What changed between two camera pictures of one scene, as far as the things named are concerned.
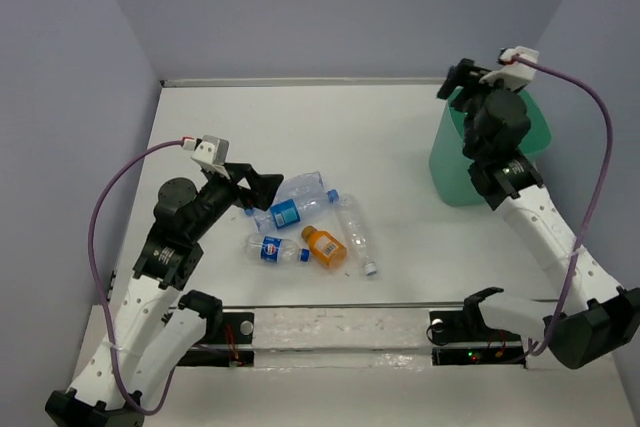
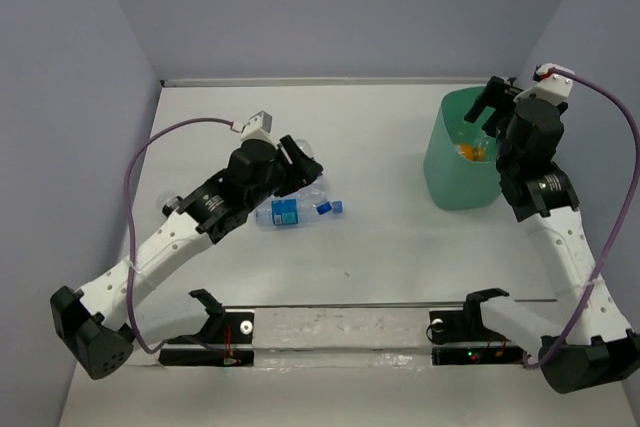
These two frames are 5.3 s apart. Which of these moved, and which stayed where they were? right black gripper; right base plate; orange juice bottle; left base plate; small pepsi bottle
Moved: small pepsi bottle; orange juice bottle; right black gripper
Stayed: left base plate; right base plate
